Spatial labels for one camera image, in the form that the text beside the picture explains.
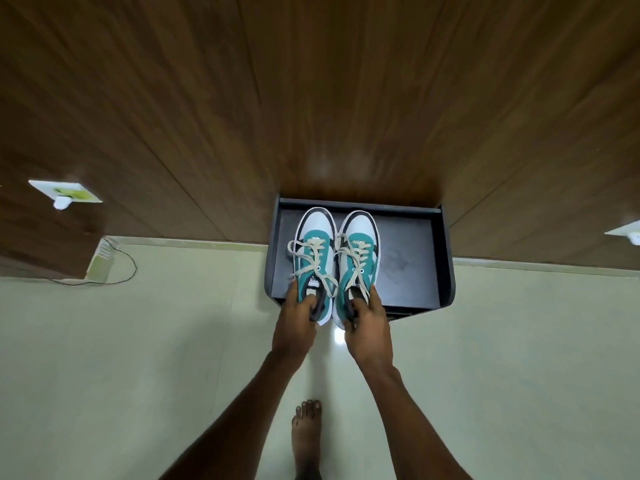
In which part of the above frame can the black shoe rack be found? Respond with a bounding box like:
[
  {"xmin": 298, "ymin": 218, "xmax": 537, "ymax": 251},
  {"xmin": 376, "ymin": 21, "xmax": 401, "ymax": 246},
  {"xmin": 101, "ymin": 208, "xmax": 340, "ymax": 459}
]
[{"xmin": 264, "ymin": 194, "xmax": 456, "ymax": 323}]

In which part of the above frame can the person's left forearm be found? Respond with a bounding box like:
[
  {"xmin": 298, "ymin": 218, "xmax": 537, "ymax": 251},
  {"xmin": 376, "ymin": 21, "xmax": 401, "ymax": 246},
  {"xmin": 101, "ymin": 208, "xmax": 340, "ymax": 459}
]
[{"xmin": 160, "ymin": 349, "xmax": 302, "ymax": 480}]

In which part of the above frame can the white adhesive wall hook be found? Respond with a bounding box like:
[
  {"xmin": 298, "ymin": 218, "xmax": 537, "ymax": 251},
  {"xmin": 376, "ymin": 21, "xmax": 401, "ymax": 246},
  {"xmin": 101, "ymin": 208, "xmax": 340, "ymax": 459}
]
[
  {"xmin": 28, "ymin": 180, "xmax": 104, "ymax": 211},
  {"xmin": 604, "ymin": 220, "xmax": 640, "ymax": 246}
]

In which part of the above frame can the teal white sneaker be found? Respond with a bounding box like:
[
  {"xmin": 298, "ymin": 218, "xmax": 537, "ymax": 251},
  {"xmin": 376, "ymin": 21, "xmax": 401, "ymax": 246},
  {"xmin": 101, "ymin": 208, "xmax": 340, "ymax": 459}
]
[
  {"xmin": 287, "ymin": 207, "xmax": 337, "ymax": 327},
  {"xmin": 333, "ymin": 210, "xmax": 382, "ymax": 331}
]

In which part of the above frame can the person's left hand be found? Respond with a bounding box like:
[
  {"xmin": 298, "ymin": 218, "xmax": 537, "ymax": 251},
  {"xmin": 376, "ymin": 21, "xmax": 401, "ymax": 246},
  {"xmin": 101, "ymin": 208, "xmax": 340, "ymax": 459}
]
[{"xmin": 271, "ymin": 280, "xmax": 323, "ymax": 364}]

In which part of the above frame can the white power adapter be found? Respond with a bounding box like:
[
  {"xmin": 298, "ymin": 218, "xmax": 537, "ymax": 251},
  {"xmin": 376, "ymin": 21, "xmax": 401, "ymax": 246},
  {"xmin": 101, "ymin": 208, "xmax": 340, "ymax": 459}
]
[{"xmin": 84, "ymin": 238, "xmax": 115, "ymax": 285}]

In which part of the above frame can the thin black cable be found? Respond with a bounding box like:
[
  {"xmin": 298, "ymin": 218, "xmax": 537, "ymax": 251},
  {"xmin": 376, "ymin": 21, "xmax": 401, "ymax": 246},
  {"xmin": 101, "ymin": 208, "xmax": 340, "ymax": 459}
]
[{"xmin": 49, "ymin": 244, "xmax": 138, "ymax": 287}]

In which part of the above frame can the person's right forearm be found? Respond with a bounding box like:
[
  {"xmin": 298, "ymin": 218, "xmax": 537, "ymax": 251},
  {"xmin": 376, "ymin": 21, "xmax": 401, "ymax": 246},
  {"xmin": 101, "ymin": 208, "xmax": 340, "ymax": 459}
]
[{"xmin": 356, "ymin": 359, "xmax": 474, "ymax": 480}]

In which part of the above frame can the person's bare foot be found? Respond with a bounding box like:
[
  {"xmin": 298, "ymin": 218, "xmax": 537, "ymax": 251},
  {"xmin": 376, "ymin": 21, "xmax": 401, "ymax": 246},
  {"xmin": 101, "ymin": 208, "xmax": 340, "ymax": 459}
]
[{"xmin": 291, "ymin": 399, "xmax": 324, "ymax": 480}]

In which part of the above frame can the person's right hand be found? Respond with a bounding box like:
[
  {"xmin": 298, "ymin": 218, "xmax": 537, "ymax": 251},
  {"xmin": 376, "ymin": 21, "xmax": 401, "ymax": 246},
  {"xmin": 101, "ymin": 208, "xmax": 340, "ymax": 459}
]
[{"xmin": 342, "ymin": 284, "xmax": 396, "ymax": 368}]

